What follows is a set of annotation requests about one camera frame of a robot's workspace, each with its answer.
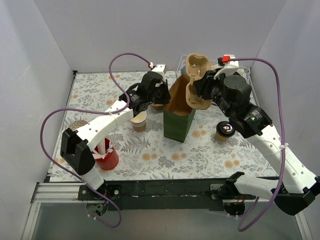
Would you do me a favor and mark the brown cardboard cup carrier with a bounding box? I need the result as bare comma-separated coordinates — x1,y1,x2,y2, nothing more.
150,103,164,111
185,53,212,110

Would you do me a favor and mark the brown and green paper bag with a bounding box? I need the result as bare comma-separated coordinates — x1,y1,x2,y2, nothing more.
163,75,196,143

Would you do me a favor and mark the stack of kraft paper cups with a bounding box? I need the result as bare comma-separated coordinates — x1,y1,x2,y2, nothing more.
130,111,147,132

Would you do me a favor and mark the black plastic cup lid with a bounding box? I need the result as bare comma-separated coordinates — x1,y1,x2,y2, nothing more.
216,121,235,138

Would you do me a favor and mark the single kraft paper cup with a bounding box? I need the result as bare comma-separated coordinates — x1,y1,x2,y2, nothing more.
215,132,234,143

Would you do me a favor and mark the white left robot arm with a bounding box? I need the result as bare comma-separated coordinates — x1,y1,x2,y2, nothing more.
60,66,171,200

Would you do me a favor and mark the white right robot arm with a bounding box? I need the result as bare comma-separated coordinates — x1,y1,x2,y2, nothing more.
190,70,320,216

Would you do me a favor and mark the floral table mat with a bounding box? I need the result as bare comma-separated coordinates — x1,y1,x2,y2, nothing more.
63,71,276,181

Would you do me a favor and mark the small patterned bowl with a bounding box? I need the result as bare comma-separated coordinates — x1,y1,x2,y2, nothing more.
68,120,88,131

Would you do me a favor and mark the red cup with napkins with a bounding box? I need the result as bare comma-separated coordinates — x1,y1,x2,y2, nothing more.
91,138,119,171

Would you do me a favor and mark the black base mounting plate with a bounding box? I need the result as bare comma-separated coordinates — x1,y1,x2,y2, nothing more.
77,178,251,212

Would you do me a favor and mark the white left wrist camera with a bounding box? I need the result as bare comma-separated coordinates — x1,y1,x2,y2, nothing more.
148,62,167,76

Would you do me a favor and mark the white wire dish rack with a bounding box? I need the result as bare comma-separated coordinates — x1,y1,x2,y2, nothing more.
174,54,251,113

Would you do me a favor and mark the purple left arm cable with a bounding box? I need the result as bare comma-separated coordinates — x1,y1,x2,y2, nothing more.
40,52,154,229

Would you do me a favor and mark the aluminium frame rail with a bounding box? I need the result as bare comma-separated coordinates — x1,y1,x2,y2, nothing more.
21,182,82,240

